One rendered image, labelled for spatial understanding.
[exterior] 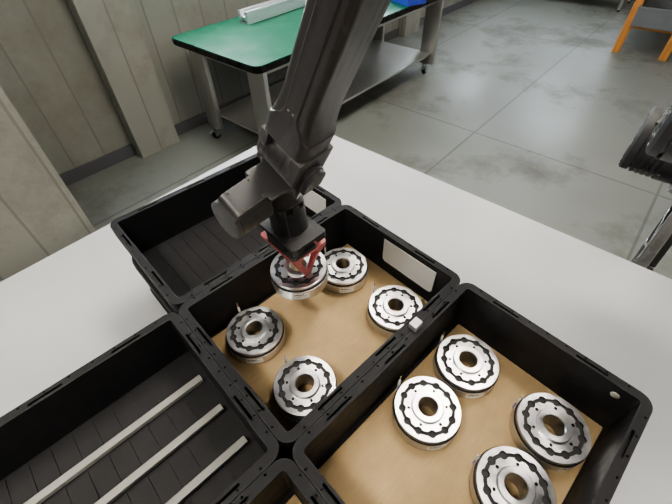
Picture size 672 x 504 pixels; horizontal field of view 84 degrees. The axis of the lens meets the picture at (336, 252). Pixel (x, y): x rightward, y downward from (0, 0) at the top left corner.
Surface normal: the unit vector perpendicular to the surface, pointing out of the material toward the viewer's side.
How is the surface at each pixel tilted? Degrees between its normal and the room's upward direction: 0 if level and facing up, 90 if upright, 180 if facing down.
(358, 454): 0
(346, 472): 0
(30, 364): 0
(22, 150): 90
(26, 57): 90
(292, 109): 91
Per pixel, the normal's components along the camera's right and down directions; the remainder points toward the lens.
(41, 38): 0.76, 0.47
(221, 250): -0.02, -0.69
